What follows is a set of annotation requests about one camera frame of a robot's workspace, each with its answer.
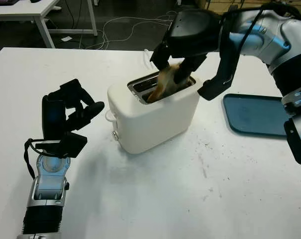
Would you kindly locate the white office desk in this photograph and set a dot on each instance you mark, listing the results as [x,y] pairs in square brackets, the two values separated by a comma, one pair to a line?
[18,11]

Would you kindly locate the white shoe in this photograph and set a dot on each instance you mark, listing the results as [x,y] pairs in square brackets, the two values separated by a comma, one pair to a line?
[56,8]

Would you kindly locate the white two-slot toaster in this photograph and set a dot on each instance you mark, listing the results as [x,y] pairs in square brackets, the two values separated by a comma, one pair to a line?
[160,124]

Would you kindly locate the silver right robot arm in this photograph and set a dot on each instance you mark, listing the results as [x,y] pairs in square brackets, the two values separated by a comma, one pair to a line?
[284,49]

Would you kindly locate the white paper sheet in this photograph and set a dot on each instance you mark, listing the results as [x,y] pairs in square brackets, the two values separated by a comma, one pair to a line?
[66,38]

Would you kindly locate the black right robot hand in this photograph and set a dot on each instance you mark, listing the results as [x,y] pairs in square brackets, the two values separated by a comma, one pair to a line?
[195,32]

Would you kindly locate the slice of bread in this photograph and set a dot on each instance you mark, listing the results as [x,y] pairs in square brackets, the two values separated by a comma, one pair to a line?
[162,84]

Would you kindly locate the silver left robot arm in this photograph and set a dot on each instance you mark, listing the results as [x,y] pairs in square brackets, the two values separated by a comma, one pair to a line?
[49,184]

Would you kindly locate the wooden crate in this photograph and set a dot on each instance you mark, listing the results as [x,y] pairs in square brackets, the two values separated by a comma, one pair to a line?
[215,3]

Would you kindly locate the silver toaster knob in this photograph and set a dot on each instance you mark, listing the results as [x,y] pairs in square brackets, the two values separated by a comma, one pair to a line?
[114,135]

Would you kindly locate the blue plastic tray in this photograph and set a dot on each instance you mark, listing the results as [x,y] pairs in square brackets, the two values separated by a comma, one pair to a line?
[254,114]

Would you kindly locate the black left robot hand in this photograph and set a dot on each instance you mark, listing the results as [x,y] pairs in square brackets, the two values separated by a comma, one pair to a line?
[53,115]

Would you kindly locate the white toaster lever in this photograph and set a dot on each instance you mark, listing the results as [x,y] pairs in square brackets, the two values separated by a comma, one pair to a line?
[109,116]

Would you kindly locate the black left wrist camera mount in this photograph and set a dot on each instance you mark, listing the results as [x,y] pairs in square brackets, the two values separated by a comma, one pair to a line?
[69,147]

